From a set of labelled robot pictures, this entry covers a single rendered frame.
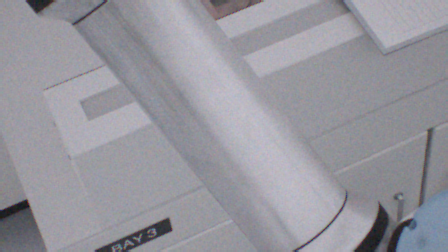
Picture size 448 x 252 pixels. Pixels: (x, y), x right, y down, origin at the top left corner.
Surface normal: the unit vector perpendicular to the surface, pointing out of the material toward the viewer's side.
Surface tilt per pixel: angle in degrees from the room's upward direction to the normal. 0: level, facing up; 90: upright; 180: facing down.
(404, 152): 90
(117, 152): 90
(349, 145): 90
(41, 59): 0
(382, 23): 0
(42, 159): 0
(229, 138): 52
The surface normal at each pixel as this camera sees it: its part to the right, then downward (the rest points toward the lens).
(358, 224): 0.00, -0.69
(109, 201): 0.41, 0.70
